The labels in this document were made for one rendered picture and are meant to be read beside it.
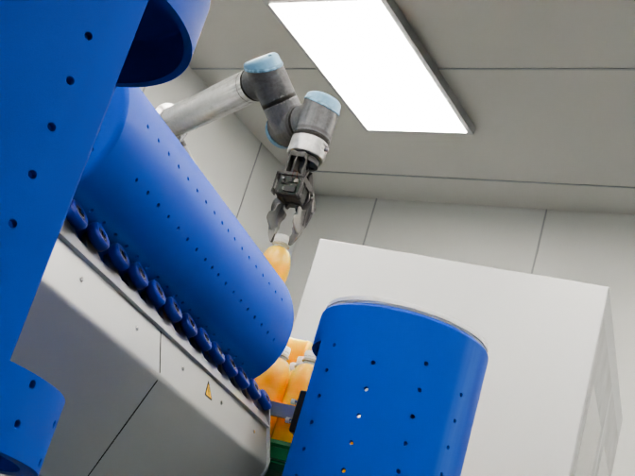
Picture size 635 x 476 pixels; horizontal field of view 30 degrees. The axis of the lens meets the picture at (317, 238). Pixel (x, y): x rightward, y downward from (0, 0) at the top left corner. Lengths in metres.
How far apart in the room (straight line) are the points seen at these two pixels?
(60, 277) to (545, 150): 5.10
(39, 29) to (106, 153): 0.72
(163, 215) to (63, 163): 0.90
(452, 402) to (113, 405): 0.52
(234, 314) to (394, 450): 0.52
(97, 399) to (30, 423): 0.86
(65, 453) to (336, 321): 0.46
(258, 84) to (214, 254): 0.94
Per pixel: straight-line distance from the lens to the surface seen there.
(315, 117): 2.78
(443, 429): 1.84
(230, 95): 3.00
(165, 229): 1.87
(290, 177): 2.72
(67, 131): 0.97
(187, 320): 2.05
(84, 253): 1.70
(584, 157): 6.52
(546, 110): 6.15
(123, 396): 1.87
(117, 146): 1.69
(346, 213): 7.73
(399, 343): 1.82
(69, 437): 1.82
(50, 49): 0.98
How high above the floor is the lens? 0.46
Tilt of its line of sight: 20 degrees up
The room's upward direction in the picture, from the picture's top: 17 degrees clockwise
